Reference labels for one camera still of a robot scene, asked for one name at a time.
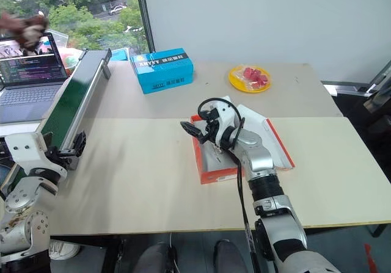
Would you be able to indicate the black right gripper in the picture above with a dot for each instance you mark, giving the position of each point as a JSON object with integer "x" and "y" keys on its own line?
{"x": 212, "y": 129}

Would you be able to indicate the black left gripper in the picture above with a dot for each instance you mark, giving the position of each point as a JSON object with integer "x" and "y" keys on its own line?
{"x": 59, "y": 158}

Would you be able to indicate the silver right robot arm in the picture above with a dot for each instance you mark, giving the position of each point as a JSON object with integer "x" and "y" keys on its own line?
{"x": 259, "y": 160}

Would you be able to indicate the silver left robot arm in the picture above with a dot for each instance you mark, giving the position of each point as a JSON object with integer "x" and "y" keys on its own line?
{"x": 21, "y": 199}

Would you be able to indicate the orange shoebox with lid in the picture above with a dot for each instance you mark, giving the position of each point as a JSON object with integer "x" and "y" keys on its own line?
{"x": 220, "y": 178}

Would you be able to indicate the blue shoebox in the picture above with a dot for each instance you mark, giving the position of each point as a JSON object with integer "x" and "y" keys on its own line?
{"x": 159, "y": 71}

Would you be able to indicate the green conveyor belt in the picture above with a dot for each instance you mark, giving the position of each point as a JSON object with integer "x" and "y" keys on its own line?
{"x": 73, "y": 99}

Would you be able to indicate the yellow plate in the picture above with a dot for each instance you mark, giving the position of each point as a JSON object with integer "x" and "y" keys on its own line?
{"x": 235, "y": 82}

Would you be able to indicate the grey laptop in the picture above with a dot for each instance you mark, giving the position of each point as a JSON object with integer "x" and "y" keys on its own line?
{"x": 27, "y": 96}

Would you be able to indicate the bag of red candies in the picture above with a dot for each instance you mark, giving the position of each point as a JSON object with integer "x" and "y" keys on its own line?
{"x": 255, "y": 76}

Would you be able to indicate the clear bag of colourful items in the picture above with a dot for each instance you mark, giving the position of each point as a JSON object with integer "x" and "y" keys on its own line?
{"x": 67, "y": 57}

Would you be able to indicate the white sneaker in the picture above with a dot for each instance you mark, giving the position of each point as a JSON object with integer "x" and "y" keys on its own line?
{"x": 62, "y": 250}

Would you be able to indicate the small blue box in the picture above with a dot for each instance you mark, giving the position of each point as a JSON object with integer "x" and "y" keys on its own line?
{"x": 119, "y": 55}

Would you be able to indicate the dark rounded shape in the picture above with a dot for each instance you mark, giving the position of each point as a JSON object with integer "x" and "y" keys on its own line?
{"x": 155, "y": 259}
{"x": 229, "y": 257}

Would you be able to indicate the white parked car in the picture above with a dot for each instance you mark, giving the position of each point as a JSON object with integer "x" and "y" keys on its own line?
{"x": 117, "y": 9}

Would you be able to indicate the red floor object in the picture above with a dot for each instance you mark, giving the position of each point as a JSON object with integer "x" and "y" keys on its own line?
{"x": 371, "y": 259}

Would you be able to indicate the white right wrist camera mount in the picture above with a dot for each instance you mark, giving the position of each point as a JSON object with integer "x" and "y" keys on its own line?
{"x": 227, "y": 117}

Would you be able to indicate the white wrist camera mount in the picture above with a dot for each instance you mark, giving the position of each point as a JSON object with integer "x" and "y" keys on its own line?
{"x": 227, "y": 117}
{"x": 27, "y": 149}

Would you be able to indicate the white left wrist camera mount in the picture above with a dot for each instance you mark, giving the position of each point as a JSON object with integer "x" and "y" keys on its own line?
{"x": 27, "y": 149}

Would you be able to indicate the black window post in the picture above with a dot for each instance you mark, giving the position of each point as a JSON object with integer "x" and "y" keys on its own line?
{"x": 146, "y": 16}

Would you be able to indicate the silver metal rail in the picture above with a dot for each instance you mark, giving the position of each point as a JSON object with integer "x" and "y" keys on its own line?
{"x": 345, "y": 88}

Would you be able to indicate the black metal frame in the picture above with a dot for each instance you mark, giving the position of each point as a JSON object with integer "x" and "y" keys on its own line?
{"x": 378, "y": 96}

